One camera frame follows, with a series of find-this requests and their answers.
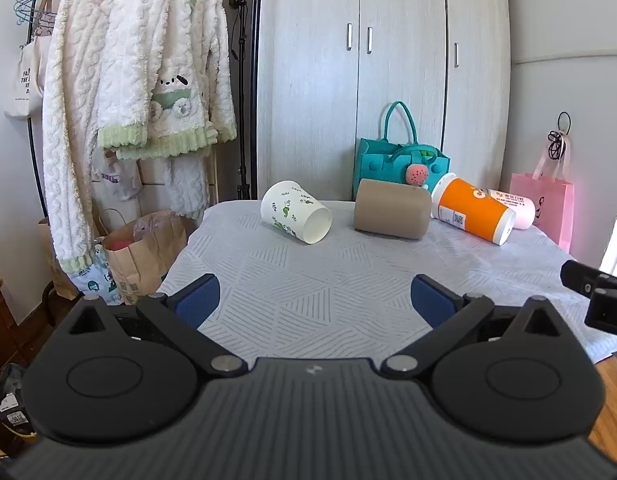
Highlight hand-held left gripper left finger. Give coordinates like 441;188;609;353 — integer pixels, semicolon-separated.
56;274;250;378

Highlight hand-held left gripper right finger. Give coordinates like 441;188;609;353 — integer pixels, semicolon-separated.
380;274;577;378

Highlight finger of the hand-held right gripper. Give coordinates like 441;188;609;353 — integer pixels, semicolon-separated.
561;259;617;297

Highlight white and pink cup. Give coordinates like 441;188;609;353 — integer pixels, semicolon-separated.
489;189;537;231

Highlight orange paper cup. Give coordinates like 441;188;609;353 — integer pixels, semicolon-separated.
431;172;517;247

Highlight brown paper cup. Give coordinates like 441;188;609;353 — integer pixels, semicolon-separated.
353;178;433;240

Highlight white cup with green print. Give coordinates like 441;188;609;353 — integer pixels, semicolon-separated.
260;180;333;245

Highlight brown paper bag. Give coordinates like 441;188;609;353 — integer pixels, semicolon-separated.
98;208;197;307

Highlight pink paper gift bag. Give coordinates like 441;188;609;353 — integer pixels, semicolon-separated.
509;132;574;254

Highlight white packet with green print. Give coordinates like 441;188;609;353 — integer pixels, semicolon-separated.
71;245;125;307

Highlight white patterned tablecloth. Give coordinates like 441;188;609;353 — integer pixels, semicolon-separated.
158;199;617;367

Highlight white fleece pants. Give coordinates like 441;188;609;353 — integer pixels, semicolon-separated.
138;152;210;222

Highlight pink plush bag charm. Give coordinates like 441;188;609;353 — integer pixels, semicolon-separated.
407;162;430;189

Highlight teal felt handbag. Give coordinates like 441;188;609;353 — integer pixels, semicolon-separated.
357;101;451;202

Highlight grey printed garment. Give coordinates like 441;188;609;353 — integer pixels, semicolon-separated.
91;147;144;204

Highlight black bag with labels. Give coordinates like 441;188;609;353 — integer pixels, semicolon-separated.
0;362;39;442

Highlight white fluffy robe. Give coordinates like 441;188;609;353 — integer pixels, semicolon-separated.
41;0;156;277

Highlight white wardrobe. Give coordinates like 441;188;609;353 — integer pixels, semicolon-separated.
253;0;512;204

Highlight black tripod stand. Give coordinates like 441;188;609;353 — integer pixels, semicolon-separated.
228;0;264;202

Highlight white and green fleece top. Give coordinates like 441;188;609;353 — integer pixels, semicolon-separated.
97;0;238;162

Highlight cream canvas tote bag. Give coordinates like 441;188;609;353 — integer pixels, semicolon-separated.
3;0;56;121

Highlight black hair ties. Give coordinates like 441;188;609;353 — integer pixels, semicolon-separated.
547;111;572;161

